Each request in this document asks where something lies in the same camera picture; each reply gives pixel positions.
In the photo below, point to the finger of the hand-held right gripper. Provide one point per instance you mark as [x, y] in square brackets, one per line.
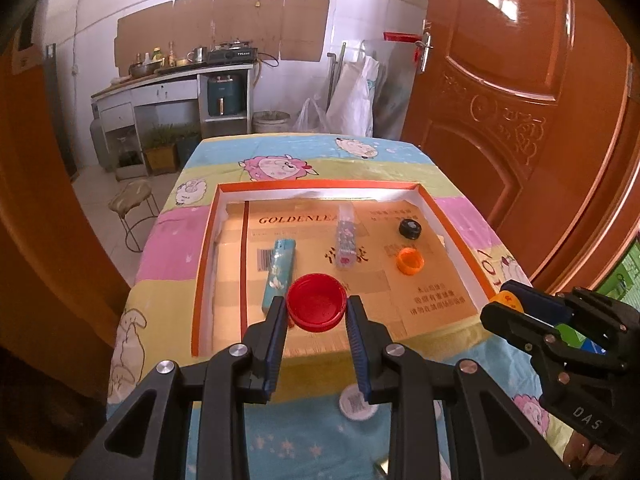
[542, 305]
[510, 325]

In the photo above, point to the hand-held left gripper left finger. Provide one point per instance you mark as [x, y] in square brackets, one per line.
[274, 350]

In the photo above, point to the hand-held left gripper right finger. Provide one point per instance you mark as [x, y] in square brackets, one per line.
[361, 350]

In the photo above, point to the yellow bottle cap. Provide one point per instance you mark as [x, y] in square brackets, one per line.
[507, 299]

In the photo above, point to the white bottle cap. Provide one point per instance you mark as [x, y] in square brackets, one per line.
[355, 407]

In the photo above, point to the red bottle cap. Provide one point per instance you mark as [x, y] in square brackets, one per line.
[316, 305]

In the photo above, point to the shallow cardboard box tray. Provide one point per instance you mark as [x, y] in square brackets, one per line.
[440, 310]

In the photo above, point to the teal lighter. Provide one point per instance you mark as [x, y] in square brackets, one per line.
[277, 272]

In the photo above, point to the orange bottle cap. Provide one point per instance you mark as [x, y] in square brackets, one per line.
[410, 261]

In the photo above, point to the clear plastic tube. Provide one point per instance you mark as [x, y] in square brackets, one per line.
[346, 237]

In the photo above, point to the black bottle cap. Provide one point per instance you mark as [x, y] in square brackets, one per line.
[410, 228]

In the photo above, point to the person's right hand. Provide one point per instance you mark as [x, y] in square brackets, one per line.
[590, 460]

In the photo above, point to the green printed box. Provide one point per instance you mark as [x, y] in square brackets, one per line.
[620, 270]

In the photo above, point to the cartoon sheep printed blanket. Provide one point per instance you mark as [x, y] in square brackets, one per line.
[300, 445]

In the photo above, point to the round metal stool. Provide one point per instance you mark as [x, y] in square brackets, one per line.
[132, 197]

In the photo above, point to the dark planter pot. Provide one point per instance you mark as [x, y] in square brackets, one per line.
[187, 147]

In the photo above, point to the wooden planter crate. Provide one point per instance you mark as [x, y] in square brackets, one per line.
[161, 157]

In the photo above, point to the round grey basin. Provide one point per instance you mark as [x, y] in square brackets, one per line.
[270, 121]

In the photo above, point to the clear plastic bag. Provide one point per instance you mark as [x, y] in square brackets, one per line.
[310, 120]

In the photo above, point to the carved wooden door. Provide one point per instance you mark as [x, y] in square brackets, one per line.
[500, 60]

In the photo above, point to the white woven sack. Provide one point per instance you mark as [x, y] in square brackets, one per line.
[357, 100]

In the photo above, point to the grey woven sack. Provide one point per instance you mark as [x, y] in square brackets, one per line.
[390, 100]

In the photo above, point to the teal air fryer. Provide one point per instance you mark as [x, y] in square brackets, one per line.
[226, 95]

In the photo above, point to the grey poles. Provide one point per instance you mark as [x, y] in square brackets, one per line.
[334, 80]

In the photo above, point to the white kitchen counter cabinet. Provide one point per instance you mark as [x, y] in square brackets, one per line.
[160, 92]

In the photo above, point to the black gas stove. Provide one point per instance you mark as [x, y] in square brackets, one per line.
[232, 53]

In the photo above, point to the red paper strip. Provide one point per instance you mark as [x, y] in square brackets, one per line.
[400, 36]

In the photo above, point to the metal kettle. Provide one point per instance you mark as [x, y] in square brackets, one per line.
[197, 54]

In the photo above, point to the metal bowl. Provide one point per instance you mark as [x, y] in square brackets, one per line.
[142, 69]

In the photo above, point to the oil bottle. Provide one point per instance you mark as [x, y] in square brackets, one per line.
[171, 52]

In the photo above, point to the cardboard wall sheets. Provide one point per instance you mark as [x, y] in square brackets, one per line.
[220, 25]

